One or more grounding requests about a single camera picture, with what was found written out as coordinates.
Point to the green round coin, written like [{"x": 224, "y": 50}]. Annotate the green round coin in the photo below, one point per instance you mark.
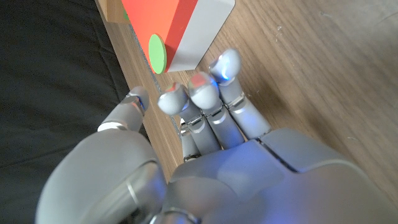
[{"x": 157, "y": 54}]

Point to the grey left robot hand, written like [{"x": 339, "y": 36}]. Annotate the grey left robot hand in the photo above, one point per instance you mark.
[{"x": 242, "y": 180}]

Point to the black fabric backdrop curtain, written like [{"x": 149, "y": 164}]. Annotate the black fabric backdrop curtain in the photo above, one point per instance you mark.
[{"x": 53, "y": 77}]

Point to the red and white box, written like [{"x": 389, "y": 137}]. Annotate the red and white box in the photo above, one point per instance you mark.
[{"x": 174, "y": 21}]

